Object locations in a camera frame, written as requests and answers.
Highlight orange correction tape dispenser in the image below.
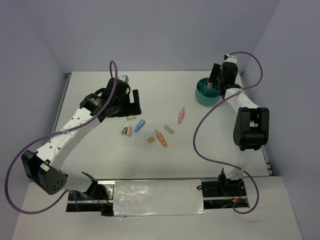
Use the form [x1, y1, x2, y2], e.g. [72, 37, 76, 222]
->
[155, 129, 168, 148]

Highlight silver foil cover plate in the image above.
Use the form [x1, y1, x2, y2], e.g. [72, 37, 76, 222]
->
[113, 179, 206, 217]

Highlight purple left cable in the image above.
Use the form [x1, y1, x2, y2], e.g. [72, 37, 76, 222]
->
[4, 59, 118, 215]

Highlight pink mini stapler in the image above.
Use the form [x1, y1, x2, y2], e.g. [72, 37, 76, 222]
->
[120, 123, 132, 137]

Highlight tan yellow eraser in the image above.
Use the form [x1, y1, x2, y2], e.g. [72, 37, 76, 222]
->
[147, 136, 155, 143]

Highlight teal round pen holder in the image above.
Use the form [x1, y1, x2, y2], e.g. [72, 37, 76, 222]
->
[195, 77, 221, 107]

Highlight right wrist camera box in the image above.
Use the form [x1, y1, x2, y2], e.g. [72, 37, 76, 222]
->
[223, 53, 238, 64]

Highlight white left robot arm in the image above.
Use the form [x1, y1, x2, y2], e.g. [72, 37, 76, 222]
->
[21, 75, 142, 200]

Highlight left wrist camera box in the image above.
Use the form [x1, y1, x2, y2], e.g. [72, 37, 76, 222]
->
[118, 75, 129, 83]

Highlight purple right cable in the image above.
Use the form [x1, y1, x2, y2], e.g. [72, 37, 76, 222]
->
[193, 51, 264, 215]

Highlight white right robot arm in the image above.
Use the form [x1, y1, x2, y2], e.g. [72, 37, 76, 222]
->
[206, 61, 270, 196]

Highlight purple cable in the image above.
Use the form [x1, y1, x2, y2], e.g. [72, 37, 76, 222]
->
[193, 51, 264, 215]
[4, 59, 118, 215]

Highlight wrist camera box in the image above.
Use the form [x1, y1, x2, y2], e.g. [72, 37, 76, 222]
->
[223, 53, 238, 64]
[118, 75, 129, 83]

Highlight metal base rail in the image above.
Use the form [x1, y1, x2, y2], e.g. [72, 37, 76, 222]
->
[66, 178, 250, 217]

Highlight grey white eraser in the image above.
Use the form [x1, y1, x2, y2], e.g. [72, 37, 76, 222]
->
[164, 125, 174, 134]

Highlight blue correction tape dispenser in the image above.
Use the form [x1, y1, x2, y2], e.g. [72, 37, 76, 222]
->
[134, 119, 146, 133]

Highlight white staple box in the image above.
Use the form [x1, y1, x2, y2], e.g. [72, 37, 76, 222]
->
[126, 115, 137, 121]

